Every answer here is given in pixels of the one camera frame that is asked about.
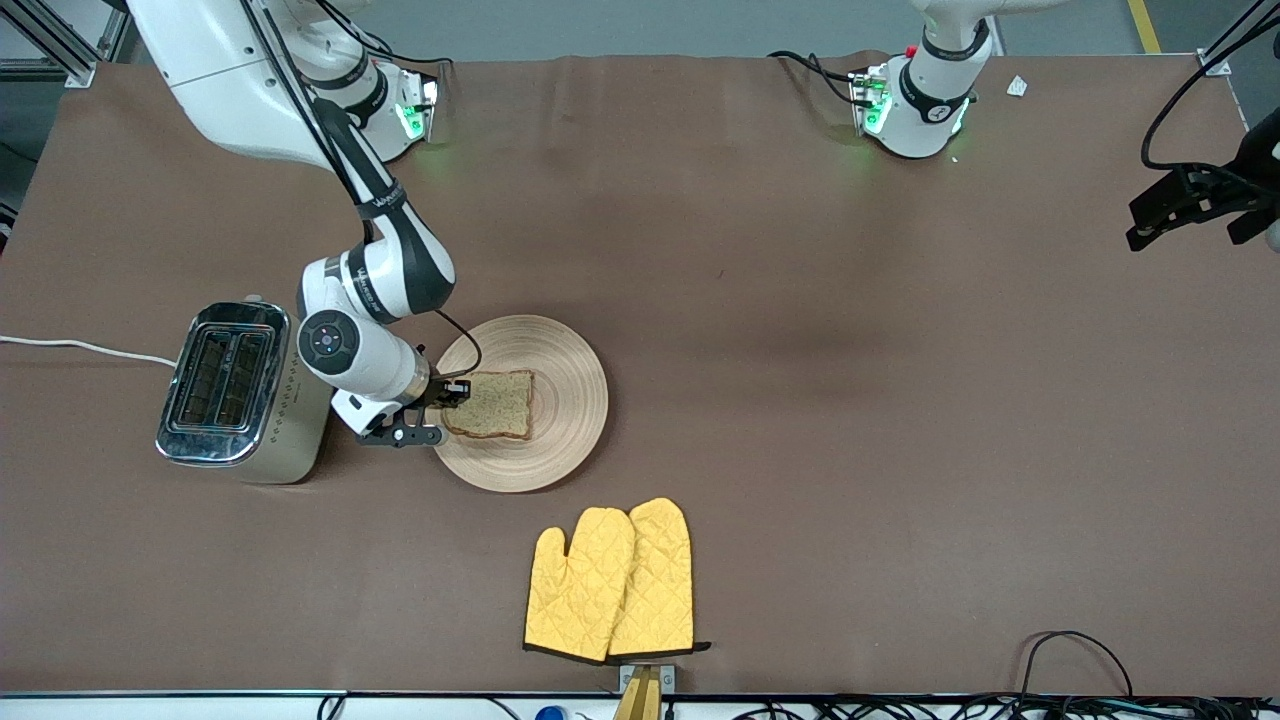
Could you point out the round wooden plate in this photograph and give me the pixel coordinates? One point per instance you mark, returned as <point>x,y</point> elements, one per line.
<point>570,400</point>

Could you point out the small white paper scrap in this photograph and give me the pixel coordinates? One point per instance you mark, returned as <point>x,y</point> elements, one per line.
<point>1017,86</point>

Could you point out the small blue round object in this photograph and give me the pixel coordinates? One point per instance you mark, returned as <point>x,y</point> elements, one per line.
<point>549,714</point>

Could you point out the brown bread slice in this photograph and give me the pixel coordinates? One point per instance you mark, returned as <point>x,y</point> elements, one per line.
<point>495,405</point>

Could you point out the beige and chrome toaster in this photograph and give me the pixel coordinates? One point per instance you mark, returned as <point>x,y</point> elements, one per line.
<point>290,450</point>

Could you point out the yellow quilted oven mitt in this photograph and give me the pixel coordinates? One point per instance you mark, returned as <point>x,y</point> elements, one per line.
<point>580,590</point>
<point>660,580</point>

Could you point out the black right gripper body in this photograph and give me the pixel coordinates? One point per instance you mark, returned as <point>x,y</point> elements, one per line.
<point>441,390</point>

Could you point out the wooden and metal table bracket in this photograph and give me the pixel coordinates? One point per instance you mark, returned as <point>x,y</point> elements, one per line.
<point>640,700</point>

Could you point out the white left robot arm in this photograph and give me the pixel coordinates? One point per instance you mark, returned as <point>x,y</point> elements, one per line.
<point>930,110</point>

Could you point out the brown table cover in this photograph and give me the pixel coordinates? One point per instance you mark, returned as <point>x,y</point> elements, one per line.
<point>800,300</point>

